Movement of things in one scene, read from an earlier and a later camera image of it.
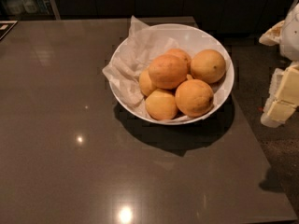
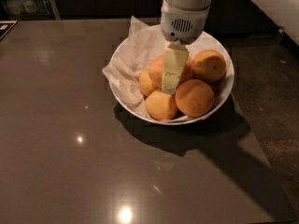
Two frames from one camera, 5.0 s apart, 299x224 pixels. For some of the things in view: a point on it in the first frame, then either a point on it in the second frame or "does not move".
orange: (162, 105) does not move
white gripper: (291, 36) -> (183, 23)
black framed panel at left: (6, 25) does not move
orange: (207, 65) does not move
